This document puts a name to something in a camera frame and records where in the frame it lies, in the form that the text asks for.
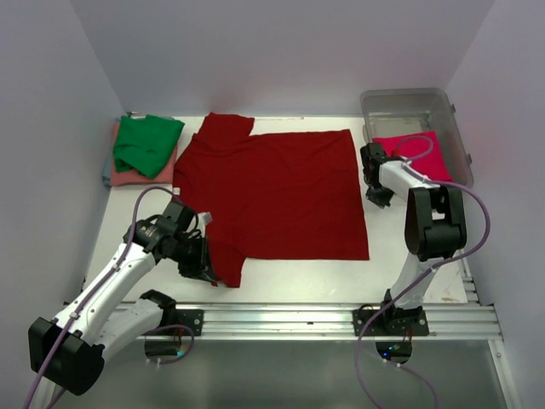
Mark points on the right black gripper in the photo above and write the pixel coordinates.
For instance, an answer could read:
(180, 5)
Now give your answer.
(379, 199)

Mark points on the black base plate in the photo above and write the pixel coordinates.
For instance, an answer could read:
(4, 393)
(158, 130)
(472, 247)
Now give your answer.
(190, 318)
(395, 322)

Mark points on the folded salmon pink t-shirt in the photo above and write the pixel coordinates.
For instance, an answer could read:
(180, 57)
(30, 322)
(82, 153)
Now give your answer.
(134, 178)

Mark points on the magenta folded t-shirt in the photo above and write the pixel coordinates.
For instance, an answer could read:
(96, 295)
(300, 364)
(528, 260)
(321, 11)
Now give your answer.
(424, 151)

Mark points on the aluminium mounting rail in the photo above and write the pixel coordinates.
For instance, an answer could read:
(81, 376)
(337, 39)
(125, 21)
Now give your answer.
(334, 321)

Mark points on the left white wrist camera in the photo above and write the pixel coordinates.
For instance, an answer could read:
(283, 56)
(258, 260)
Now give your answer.
(205, 217)

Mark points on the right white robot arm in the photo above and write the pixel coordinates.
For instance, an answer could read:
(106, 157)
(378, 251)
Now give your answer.
(434, 230)

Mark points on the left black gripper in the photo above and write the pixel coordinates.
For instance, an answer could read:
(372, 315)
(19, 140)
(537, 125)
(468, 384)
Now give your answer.
(202, 265)

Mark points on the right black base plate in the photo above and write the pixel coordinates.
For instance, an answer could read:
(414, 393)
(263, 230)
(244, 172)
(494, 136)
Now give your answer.
(395, 322)

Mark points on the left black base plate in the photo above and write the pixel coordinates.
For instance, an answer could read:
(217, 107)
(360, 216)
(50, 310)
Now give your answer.
(190, 318)

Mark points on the dark red t-shirt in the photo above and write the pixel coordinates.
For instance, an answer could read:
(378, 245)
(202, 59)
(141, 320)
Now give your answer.
(280, 196)

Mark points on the clear plastic storage bin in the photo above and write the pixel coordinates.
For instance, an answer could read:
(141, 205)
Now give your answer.
(390, 113)

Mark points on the folded light blue t-shirt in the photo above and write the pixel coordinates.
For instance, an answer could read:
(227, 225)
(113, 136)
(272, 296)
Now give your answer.
(106, 172)

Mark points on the green t-shirt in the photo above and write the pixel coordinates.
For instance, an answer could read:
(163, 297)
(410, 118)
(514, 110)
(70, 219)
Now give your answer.
(145, 144)

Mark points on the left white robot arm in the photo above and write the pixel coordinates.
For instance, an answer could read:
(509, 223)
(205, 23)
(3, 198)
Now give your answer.
(73, 348)

